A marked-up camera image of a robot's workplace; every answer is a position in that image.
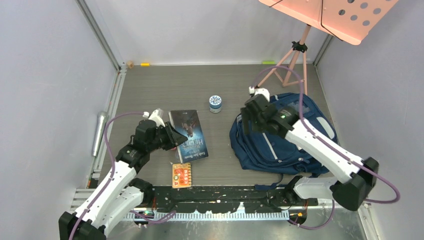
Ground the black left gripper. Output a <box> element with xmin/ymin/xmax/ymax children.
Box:
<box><xmin>147</xmin><ymin>121</ymin><xmax>187</xmax><ymax>153</ymax></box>

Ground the blue Wuthering Heights book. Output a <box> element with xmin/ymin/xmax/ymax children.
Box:
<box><xmin>168</xmin><ymin>109</ymin><xmax>209</xmax><ymax>164</ymax></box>

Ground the navy blue backpack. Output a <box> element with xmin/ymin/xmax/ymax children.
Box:
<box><xmin>229</xmin><ymin>92</ymin><xmax>338</xmax><ymax>178</ymax></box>

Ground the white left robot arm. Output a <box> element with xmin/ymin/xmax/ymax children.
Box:
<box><xmin>58</xmin><ymin>119</ymin><xmax>188</xmax><ymax>240</ymax></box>

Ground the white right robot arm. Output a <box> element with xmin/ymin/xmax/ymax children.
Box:
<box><xmin>240</xmin><ymin>93</ymin><xmax>380</xmax><ymax>211</ymax></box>

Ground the orange spiral notepad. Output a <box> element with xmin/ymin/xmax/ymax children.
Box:
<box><xmin>172</xmin><ymin>163</ymin><xmax>192</xmax><ymax>189</ymax></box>

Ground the blue white round jar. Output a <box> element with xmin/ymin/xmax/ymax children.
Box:
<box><xmin>209</xmin><ymin>95</ymin><xmax>222</xmax><ymax>114</ymax></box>

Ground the silver metal cylinder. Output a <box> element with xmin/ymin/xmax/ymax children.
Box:
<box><xmin>91</xmin><ymin>111</ymin><xmax>108</xmax><ymax>157</ymax></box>

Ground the small wooden block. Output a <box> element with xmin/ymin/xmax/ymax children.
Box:
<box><xmin>126</xmin><ymin>60</ymin><xmax>134</xmax><ymax>69</ymax></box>

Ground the pink music stand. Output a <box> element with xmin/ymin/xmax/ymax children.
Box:
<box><xmin>255</xmin><ymin>0</ymin><xmax>400</xmax><ymax>95</ymax></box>

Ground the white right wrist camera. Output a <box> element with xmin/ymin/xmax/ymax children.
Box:
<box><xmin>248</xmin><ymin>86</ymin><xmax>271</xmax><ymax>102</ymax></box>

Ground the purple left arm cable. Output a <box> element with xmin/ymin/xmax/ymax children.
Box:
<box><xmin>67</xmin><ymin>111</ymin><xmax>176</xmax><ymax>240</ymax></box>

